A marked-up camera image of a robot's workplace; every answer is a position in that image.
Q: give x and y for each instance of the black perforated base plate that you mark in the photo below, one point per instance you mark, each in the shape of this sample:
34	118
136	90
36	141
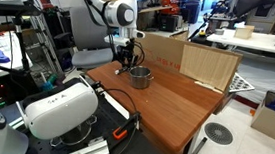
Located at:
106	124

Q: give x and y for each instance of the small steel pot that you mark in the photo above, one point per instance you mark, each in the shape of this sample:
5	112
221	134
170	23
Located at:
140	79

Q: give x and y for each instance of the orange clamp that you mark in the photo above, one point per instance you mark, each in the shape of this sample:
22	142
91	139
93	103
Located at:
119	133

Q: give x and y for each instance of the light wooden panel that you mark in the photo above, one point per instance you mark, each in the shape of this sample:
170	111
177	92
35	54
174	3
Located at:
207	66

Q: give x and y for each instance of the white work table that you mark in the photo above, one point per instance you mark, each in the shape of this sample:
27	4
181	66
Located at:
257	42

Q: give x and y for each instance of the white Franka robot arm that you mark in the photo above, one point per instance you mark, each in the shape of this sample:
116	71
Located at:
116	13

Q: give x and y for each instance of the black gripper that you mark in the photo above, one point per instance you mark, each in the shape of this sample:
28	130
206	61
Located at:
126	54

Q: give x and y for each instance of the white perforated panel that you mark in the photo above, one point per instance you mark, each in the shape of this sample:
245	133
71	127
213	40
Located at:
240	83

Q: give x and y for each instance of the black tripod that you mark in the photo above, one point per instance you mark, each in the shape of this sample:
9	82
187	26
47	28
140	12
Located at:
21	50

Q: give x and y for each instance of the small wooden box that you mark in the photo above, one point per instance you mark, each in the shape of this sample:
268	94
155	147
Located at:
244	31

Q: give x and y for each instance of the black desk leg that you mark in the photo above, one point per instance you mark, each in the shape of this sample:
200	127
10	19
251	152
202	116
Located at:
197	152

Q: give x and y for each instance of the grey office chair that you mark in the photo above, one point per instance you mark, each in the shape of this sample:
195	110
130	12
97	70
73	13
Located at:
87	36

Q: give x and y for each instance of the yellow emergency stop button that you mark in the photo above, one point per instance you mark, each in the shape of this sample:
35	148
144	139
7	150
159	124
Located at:
201	33

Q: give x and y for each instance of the red machine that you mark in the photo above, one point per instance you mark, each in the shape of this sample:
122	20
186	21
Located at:
170	3

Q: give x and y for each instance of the brown cardboard box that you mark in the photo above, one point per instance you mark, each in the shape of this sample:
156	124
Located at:
159	52

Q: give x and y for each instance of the white tape strip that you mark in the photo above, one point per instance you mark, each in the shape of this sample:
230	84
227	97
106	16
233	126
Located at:
208	87

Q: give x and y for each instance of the round floor drain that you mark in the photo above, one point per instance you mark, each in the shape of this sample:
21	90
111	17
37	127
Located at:
218	133

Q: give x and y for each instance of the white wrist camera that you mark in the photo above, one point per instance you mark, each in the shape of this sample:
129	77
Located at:
117	40

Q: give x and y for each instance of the grey tape roll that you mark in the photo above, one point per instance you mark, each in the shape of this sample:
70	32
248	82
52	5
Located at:
219	31

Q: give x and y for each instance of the cardboard box with blue contents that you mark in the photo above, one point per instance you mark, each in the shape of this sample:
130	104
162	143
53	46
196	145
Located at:
274	119

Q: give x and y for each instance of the white VR headset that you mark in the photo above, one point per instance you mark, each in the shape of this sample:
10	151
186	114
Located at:
61	110

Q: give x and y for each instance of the aluminium rail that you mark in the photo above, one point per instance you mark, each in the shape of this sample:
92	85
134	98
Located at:
87	151

